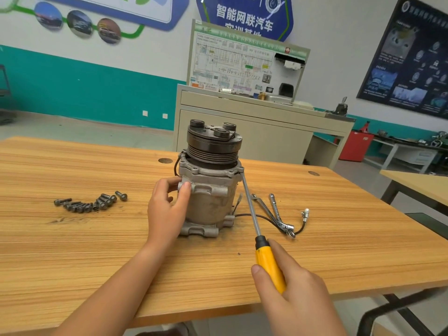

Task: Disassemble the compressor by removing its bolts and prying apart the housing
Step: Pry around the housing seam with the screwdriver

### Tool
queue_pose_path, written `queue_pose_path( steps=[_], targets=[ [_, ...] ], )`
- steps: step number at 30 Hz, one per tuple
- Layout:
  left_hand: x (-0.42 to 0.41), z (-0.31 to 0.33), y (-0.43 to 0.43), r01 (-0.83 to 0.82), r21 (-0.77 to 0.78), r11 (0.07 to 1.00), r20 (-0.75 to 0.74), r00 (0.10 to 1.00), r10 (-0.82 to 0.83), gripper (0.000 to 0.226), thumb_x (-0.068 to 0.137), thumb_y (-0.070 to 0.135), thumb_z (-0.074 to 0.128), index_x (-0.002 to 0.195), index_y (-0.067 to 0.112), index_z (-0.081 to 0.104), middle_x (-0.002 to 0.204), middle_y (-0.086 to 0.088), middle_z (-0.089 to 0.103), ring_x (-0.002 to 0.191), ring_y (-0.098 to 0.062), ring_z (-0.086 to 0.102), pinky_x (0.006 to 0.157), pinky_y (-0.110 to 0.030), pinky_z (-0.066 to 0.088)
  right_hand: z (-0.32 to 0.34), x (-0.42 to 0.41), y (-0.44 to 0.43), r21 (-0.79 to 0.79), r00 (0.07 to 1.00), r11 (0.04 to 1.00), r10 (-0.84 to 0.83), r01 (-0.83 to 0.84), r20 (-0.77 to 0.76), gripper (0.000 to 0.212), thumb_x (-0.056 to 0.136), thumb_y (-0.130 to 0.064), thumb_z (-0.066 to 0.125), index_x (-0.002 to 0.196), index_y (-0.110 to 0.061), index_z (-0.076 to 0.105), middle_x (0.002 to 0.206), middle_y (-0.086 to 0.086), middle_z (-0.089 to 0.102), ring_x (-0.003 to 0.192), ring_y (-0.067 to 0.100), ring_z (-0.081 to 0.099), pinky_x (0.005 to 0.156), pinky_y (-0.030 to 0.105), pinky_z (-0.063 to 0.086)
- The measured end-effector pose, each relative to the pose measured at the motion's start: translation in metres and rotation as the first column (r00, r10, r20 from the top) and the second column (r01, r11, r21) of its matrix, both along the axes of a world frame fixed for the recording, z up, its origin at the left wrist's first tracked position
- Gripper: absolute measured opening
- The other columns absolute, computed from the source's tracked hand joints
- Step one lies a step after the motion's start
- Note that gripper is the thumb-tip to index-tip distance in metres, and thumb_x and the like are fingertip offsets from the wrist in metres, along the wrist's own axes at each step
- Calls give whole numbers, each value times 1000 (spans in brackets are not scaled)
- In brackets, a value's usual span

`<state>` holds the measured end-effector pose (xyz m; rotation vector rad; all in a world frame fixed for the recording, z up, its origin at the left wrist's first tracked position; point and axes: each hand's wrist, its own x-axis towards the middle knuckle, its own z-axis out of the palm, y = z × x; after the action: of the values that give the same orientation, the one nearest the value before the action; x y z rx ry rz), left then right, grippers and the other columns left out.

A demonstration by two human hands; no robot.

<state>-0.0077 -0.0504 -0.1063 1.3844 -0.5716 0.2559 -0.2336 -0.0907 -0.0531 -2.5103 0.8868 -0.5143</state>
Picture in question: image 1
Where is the white wiring display board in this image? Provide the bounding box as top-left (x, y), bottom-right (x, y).
top-left (187, 19), bottom-right (311, 102)

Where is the black bench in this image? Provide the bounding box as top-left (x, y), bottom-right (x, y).
top-left (407, 212), bottom-right (448, 240)

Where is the red cabinet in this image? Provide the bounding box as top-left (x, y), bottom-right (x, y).
top-left (340, 129), bottom-right (375, 162)

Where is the silver combination wrench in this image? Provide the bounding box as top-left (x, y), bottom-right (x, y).
top-left (251, 194), bottom-right (297, 239)

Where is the silver L-shaped socket wrench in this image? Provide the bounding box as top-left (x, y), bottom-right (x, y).
top-left (269, 193), bottom-right (295, 233)

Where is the small black device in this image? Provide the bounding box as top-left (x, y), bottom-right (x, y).
top-left (333, 96), bottom-right (350, 116)

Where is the blue hexagon wall sign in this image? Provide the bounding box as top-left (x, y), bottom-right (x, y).
top-left (195, 0), bottom-right (295, 42)

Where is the grey metal shelf cart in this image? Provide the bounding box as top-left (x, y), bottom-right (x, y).
top-left (0, 65), bottom-right (14, 125)

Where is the blue rounded infographic panel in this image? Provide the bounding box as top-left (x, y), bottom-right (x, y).
top-left (31, 0), bottom-right (190, 31)

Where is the round photo wall decal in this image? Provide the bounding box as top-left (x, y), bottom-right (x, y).
top-left (97, 17), bottom-right (123, 45)
top-left (66, 9), bottom-right (94, 38)
top-left (34, 1), bottom-right (64, 31)

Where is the person's right hand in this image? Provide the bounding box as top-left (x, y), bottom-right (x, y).
top-left (251, 239), bottom-right (349, 336)

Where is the person's left hand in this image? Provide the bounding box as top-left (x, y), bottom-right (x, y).
top-left (144, 177), bottom-right (193, 255)

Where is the person's left forearm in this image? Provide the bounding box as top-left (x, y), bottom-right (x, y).
top-left (52, 245), bottom-right (169, 336)

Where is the dark equipment pile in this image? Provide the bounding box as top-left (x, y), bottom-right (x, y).
top-left (428, 131), bottom-right (448, 150)

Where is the grey metal compressor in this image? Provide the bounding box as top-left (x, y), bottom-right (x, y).
top-left (174, 119), bottom-right (310, 238)

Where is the beige workbench cabinet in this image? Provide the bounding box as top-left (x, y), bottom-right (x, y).
top-left (174, 84), bottom-right (356, 168)

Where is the yellow handled screwdriver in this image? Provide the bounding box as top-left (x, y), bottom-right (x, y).
top-left (239, 169), bottom-right (288, 294)

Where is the wooden side table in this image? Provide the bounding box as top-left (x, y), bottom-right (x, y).
top-left (379, 169), bottom-right (448, 216)

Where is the dark wall poster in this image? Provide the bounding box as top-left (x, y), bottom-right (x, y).
top-left (357, 0), bottom-right (448, 119)

